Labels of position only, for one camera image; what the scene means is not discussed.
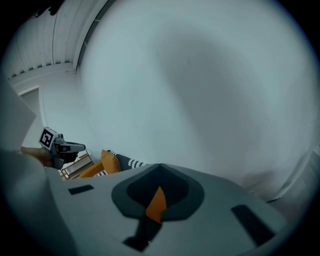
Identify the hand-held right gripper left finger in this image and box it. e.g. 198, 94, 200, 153
111, 163, 161, 219

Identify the person's white shirt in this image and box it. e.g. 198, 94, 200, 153
0, 79, 78, 256

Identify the white vented appliance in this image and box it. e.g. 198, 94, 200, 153
271, 149, 318, 205

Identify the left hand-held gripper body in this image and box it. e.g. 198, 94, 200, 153
37, 126, 79, 169

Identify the person's left hand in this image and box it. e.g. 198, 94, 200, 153
34, 147, 54, 168

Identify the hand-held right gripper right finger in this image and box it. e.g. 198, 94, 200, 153
159, 163, 206, 222

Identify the person's left forearm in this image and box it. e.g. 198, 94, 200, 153
20, 146, 40, 161

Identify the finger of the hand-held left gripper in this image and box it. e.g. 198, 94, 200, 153
63, 141, 87, 154

